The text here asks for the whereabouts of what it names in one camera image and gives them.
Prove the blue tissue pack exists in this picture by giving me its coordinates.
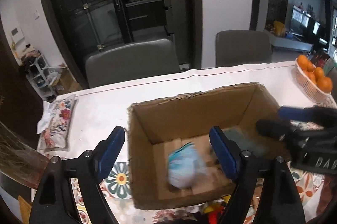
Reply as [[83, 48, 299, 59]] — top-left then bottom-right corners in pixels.
[[167, 142, 207, 189]]

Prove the white shoe rack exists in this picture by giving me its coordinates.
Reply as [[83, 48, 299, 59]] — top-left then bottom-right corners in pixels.
[[26, 55, 56, 103]]

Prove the Mickey Mouse plush toy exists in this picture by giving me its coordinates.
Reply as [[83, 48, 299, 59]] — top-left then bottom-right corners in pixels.
[[169, 200, 227, 224]]

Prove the orange fruits pile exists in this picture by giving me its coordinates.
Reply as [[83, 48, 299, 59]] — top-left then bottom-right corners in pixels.
[[296, 55, 333, 93]]

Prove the glass vase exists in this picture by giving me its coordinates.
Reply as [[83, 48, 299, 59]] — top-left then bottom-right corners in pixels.
[[0, 124, 49, 189]]

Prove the white fruit basket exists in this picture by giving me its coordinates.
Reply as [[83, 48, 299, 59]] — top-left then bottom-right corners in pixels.
[[294, 60, 331, 104]]

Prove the grey chair back left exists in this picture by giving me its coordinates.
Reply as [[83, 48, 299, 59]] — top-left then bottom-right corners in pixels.
[[85, 39, 180, 88]]

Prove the grey chair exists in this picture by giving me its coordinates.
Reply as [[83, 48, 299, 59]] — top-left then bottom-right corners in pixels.
[[215, 30, 272, 67], [85, 39, 180, 88]]

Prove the brown cardboard box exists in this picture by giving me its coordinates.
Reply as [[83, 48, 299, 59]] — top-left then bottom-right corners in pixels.
[[127, 83, 290, 210]]

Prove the green red plush toy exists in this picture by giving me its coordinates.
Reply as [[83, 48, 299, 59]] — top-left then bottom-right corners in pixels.
[[222, 127, 267, 157]]

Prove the floral fabric tissue pouch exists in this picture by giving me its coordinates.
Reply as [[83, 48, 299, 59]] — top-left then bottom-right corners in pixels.
[[37, 95, 76, 152]]

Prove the woven wicker basket box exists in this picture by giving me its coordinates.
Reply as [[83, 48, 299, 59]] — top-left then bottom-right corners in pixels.
[[18, 196, 31, 224]]

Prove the patterned tile table runner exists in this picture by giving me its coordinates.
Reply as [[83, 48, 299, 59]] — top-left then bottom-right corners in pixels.
[[39, 97, 337, 224]]

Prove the grey chair back right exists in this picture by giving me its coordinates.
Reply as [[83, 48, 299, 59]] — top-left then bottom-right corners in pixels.
[[215, 30, 272, 67]]

